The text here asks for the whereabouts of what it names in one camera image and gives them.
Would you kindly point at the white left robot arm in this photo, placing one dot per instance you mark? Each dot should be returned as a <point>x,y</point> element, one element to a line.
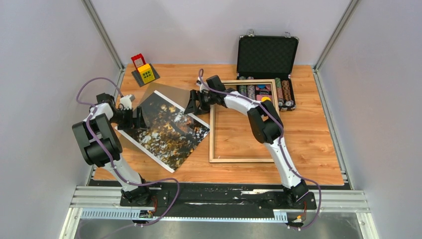
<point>101,147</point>

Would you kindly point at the wooden picture frame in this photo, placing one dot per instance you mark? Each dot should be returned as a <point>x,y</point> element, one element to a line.
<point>232,140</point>

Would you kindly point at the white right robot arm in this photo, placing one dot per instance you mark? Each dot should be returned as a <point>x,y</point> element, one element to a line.
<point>265,123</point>

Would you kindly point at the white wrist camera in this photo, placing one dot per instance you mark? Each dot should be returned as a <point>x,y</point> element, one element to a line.
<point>198,82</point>
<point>125,102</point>

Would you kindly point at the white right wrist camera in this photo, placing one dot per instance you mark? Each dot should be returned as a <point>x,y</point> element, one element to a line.
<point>198,82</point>

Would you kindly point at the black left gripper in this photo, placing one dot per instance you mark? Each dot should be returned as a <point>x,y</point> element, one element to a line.
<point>140,121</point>

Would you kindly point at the brown backing board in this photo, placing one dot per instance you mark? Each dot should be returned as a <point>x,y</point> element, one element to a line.
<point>169,131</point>

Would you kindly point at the black poker chip case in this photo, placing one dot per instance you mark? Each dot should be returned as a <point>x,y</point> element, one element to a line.
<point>269,57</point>

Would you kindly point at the autumn leaves photo print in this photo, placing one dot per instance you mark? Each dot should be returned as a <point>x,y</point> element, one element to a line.
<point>165,135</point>

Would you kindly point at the yellow red toy block house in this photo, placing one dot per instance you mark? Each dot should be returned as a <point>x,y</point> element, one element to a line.
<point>144,73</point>

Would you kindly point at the aluminium front rail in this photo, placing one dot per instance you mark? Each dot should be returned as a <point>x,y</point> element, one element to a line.
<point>106,202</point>

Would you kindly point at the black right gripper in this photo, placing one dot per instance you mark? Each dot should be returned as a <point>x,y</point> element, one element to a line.
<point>195,95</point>

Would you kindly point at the transparent acrylic sheet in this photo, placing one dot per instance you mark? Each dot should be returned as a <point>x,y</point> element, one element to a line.
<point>171,109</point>

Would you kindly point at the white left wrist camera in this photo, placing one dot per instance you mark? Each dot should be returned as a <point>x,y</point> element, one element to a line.
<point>125,102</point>

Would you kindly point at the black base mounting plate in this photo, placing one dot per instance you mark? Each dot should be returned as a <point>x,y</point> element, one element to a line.
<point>224,200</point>

